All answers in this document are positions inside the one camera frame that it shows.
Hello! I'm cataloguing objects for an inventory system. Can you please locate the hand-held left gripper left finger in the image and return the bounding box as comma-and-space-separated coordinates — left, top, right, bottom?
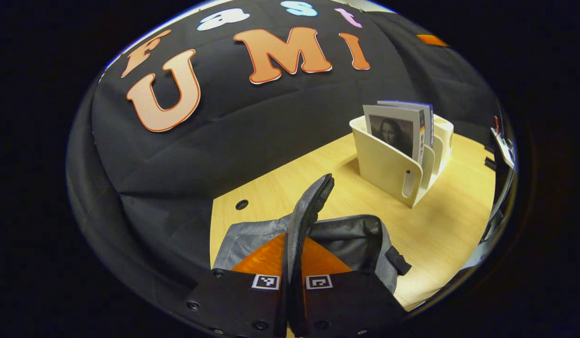
186, 232, 290, 338

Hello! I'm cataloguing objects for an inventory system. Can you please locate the white bookshelf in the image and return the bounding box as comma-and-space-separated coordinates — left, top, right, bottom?
349, 113, 455, 208

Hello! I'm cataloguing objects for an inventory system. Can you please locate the blue painting cover book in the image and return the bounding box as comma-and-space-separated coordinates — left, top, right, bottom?
377, 100, 435, 148

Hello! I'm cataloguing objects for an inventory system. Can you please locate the grey schoolbag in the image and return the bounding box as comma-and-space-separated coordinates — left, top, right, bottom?
211, 174, 412, 337

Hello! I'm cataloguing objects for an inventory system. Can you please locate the grey portrait cover book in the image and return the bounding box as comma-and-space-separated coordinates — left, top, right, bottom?
363, 104, 427, 165

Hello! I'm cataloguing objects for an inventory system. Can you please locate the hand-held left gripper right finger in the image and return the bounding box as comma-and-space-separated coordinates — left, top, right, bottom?
299, 236, 408, 338

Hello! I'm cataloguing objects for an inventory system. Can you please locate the cluttered side desk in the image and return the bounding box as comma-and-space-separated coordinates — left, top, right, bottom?
478, 115, 518, 268

